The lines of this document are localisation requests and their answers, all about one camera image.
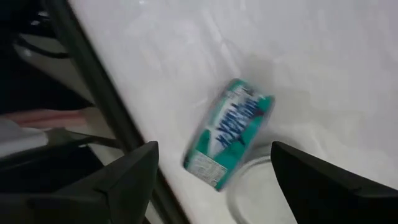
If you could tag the teal label tuna can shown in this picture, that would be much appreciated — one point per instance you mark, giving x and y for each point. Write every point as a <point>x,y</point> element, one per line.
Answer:
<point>230,133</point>

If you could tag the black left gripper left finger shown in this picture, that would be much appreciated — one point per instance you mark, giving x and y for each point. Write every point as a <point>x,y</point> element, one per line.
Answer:
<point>118,193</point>

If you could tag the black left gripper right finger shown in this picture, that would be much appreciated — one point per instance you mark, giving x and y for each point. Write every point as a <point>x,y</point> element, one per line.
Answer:
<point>326,199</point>

